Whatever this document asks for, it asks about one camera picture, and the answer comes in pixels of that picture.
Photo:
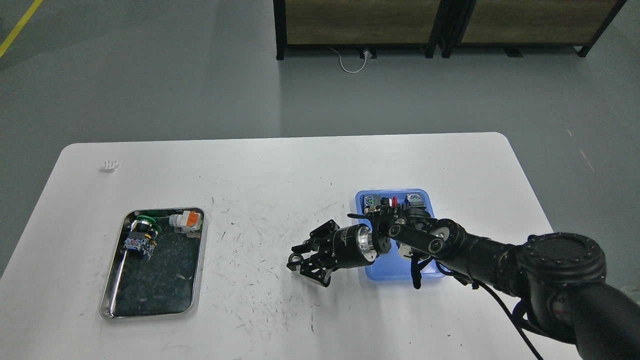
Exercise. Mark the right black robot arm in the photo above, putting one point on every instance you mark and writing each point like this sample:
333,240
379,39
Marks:
559,278

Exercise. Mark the red push button switch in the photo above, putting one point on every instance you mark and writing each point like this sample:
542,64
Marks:
372,200

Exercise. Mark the wooden cabinet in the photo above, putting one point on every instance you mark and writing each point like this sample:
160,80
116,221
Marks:
358,24
515,24

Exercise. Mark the green push button switch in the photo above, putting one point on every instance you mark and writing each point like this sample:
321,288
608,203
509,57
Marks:
142,235

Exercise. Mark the small white plastic clip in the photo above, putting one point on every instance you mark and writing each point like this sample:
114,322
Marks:
109,166

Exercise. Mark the silver metal tray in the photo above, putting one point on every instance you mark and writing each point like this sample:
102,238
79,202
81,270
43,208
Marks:
167,284

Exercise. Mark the blue plastic tray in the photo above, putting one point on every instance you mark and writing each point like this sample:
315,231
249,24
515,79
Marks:
391,266

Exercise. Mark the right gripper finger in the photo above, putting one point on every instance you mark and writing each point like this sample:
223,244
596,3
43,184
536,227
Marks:
312,270
320,236

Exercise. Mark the wooden cabinet left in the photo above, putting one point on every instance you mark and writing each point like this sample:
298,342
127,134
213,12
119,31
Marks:
358,24

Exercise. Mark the yellow push button switch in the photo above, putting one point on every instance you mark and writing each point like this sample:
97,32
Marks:
415,200

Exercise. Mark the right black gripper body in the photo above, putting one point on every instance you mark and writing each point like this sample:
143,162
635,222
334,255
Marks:
353,247

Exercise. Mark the black gear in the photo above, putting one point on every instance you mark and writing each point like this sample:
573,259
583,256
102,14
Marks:
294,257

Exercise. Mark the wooden cabinet right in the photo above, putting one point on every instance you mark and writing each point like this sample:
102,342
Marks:
515,24

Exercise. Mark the orange white switch module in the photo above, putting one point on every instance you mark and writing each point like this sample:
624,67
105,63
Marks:
186,222

